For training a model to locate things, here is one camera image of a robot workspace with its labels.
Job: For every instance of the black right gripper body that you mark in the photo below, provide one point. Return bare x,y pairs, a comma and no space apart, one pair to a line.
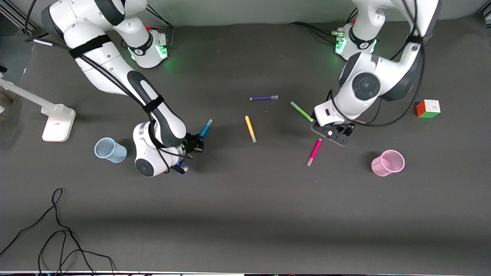
190,145

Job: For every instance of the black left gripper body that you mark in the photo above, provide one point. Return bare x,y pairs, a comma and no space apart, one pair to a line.
348,129

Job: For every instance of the blue marker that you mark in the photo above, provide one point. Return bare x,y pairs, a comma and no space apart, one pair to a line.
207,126

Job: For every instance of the pink marker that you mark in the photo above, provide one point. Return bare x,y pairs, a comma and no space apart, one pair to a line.
314,151

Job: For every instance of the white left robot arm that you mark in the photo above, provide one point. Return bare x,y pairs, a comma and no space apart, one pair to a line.
383,73

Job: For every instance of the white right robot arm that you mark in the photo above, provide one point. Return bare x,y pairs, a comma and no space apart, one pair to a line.
99,65

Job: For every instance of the green marker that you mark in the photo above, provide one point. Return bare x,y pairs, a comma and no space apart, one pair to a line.
301,111

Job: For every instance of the yellow marker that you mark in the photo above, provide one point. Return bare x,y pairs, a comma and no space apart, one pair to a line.
250,128

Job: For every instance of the translucent pink plastic cup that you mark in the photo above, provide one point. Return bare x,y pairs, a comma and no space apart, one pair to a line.
387,164

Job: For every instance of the purple marker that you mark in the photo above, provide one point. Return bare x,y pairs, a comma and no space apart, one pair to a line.
262,98

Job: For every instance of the translucent blue plastic cup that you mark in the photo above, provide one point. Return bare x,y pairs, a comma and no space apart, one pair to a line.
111,151

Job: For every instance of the colourful puzzle cube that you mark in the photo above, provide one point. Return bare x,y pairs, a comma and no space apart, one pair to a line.
428,109

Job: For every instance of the aluminium frame rail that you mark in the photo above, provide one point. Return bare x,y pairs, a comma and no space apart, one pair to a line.
11,17

